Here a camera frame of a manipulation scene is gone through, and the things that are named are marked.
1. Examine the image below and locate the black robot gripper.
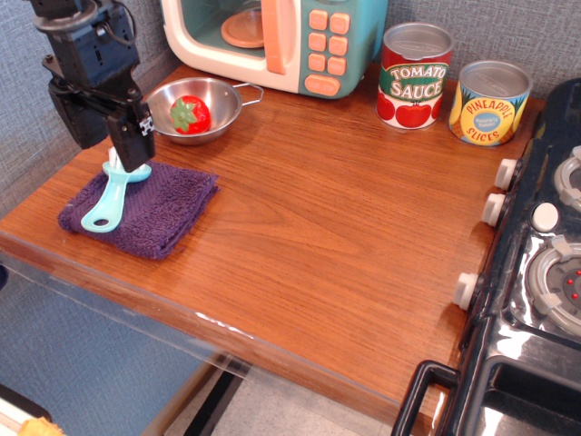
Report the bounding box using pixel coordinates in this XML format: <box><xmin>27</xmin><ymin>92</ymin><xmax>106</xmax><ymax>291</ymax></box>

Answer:
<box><xmin>41</xmin><ymin>8</ymin><xmax>155</xmax><ymax>173</ymax></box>

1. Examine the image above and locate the teal dish brush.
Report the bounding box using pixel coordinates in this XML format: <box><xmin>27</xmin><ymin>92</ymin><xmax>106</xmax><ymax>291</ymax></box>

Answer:
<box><xmin>81</xmin><ymin>147</ymin><xmax>152</xmax><ymax>233</ymax></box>

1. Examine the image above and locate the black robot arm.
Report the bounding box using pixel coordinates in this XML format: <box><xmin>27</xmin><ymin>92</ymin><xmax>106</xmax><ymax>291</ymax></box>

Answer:
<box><xmin>32</xmin><ymin>1</ymin><xmax>155</xmax><ymax>172</ymax></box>

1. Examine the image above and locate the purple folded towel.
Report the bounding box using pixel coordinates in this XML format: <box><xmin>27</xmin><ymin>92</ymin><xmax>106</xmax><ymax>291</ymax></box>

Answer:
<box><xmin>58</xmin><ymin>162</ymin><xmax>219</xmax><ymax>260</ymax></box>

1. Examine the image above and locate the red toy strawberry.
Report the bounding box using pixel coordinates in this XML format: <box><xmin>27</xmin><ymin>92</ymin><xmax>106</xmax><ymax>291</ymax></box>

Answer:
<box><xmin>170</xmin><ymin>95</ymin><xmax>212</xmax><ymax>135</ymax></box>

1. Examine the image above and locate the orange microwave plate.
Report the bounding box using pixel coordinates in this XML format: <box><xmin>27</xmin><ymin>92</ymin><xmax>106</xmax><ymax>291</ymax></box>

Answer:
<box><xmin>221</xmin><ymin>9</ymin><xmax>264</xmax><ymax>49</ymax></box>

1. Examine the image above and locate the teal toy microwave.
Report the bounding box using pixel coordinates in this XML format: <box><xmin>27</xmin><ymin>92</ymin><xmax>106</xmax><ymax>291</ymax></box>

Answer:
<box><xmin>161</xmin><ymin>1</ymin><xmax>388</xmax><ymax>99</ymax></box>

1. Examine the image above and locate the orange fuzzy object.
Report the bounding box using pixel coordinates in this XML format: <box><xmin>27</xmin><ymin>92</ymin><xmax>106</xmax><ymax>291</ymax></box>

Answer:
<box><xmin>17</xmin><ymin>417</ymin><xmax>64</xmax><ymax>436</ymax></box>

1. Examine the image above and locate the tomato sauce can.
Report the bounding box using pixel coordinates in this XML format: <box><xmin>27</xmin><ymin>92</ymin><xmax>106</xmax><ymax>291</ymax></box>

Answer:
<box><xmin>376</xmin><ymin>22</ymin><xmax>454</xmax><ymax>130</ymax></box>

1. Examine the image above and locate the pineapple slices can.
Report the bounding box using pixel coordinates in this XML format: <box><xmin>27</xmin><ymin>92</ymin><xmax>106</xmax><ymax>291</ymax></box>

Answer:
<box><xmin>448</xmin><ymin>60</ymin><xmax>533</xmax><ymax>147</ymax></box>

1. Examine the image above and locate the grey stove knob lower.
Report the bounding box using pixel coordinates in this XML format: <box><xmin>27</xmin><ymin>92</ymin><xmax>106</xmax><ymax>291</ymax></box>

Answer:
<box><xmin>452</xmin><ymin>272</ymin><xmax>478</xmax><ymax>311</ymax></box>

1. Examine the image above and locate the grey stove knob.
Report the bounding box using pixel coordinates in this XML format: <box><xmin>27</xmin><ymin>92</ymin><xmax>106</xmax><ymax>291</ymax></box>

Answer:
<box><xmin>452</xmin><ymin>272</ymin><xmax>478</xmax><ymax>311</ymax></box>
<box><xmin>494</xmin><ymin>159</ymin><xmax>518</xmax><ymax>191</ymax></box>
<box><xmin>481</xmin><ymin>193</ymin><xmax>506</xmax><ymax>227</ymax></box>

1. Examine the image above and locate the grey stove knob middle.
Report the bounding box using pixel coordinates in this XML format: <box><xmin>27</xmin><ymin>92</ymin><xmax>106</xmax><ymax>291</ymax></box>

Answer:
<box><xmin>481</xmin><ymin>193</ymin><xmax>506</xmax><ymax>227</ymax></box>

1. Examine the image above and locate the grey stove knob upper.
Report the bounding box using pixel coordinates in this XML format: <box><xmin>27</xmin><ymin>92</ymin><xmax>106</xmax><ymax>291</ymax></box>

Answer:
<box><xmin>494</xmin><ymin>159</ymin><xmax>518</xmax><ymax>191</ymax></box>

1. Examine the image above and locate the black toy stove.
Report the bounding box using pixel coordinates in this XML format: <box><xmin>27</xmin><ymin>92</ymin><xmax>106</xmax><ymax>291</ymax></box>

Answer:
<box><xmin>392</xmin><ymin>79</ymin><xmax>580</xmax><ymax>435</ymax></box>

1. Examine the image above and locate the steel bowl with handles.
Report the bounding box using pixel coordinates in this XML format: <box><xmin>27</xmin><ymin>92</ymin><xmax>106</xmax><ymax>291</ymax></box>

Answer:
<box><xmin>146</xmin><ymin>77</ymin><xmax>264</xmax><ymax>145</ymax></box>

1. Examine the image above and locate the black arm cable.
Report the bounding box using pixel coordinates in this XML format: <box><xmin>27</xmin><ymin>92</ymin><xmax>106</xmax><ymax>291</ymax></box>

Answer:
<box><xmin>94</xmin><ymin>0</ymin><xmax>137</xmax><ymax>47</ymax></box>

